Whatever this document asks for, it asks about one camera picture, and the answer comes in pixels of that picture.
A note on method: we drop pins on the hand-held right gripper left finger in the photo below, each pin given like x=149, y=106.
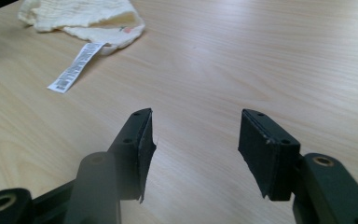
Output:
x=132, y=155

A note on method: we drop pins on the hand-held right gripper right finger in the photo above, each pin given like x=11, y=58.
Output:
x=267, y=155

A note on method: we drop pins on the cream muslin cloth with label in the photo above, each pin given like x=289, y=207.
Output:
x=84, y=15

